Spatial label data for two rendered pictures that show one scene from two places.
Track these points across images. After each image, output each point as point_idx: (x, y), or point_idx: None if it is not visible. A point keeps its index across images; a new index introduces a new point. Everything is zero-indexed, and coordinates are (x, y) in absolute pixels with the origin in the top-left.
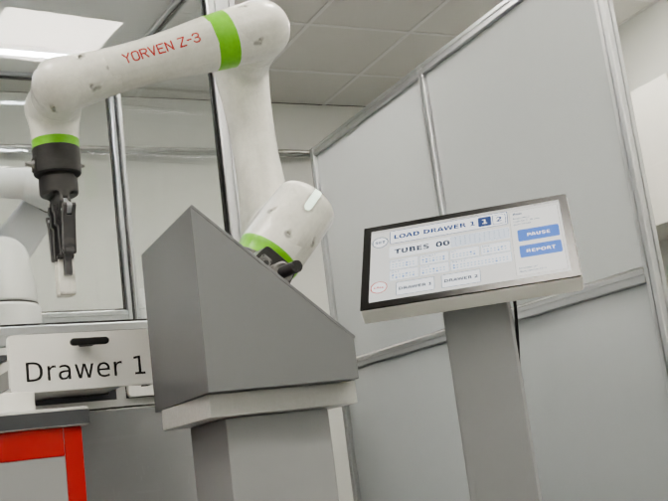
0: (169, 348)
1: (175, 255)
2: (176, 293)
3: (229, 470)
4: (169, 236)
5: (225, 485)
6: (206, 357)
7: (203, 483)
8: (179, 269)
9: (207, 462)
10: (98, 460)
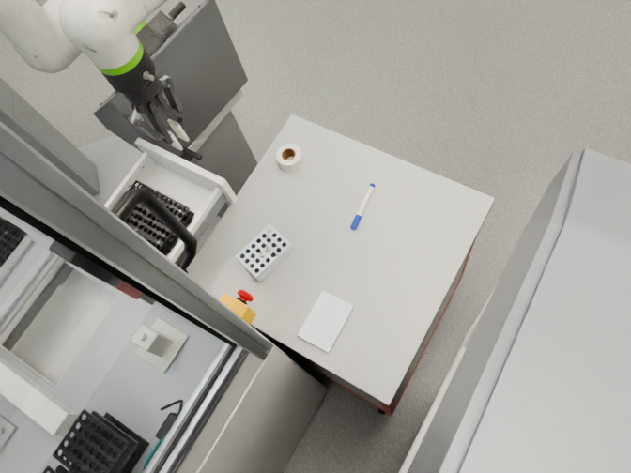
0: (188, 111)
1: (192, 46)
2: (196, 68)
3: (233, 117)
4: (177, 40)
5: (230, 128)
6: (242, 67)
7: (208, 153)
8: (200, 50)
9: (210, 139)
10: None
